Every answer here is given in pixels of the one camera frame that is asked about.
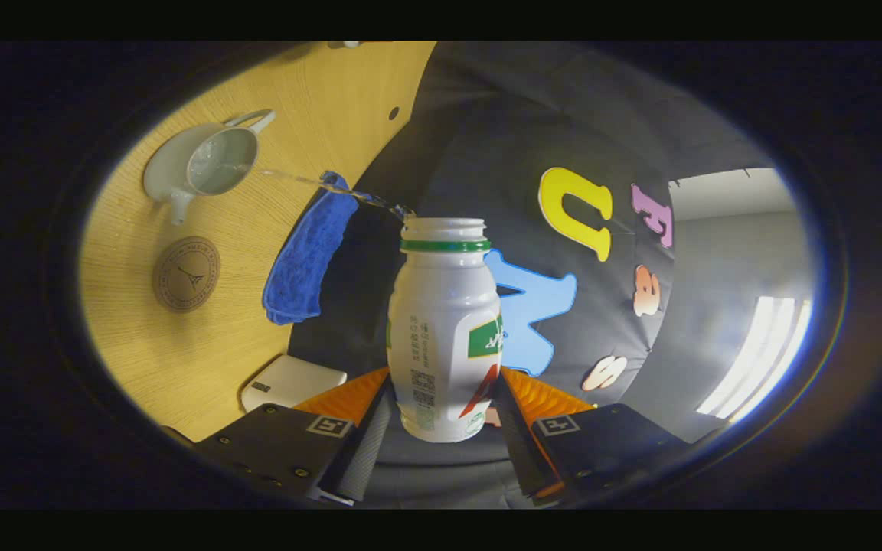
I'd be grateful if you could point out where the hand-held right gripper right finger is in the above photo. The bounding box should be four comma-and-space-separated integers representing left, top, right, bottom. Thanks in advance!
493, 366, 693, 507

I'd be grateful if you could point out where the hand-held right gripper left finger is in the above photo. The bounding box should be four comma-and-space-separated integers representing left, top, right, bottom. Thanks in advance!
162, 366, 396, 507

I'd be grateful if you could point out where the white plastic water bottle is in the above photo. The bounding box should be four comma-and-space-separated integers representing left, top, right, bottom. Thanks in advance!
387, 217, 505, 443

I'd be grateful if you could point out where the round brown cork coaster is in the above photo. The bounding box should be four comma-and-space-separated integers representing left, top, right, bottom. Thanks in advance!
152, 236, 221, 313

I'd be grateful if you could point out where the white toaster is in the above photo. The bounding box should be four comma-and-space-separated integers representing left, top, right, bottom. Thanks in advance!
240, 354, 348, 414

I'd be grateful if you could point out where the blue folded towel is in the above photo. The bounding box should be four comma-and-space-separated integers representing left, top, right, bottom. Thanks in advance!
262, 171, 359, 326

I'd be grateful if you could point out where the ceiling light panel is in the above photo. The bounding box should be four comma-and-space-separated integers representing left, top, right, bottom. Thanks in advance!
697, 296, 814, 423

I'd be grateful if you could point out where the black backdrop cloth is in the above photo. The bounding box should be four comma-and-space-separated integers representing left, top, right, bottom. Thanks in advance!
288, 42, 794, 510

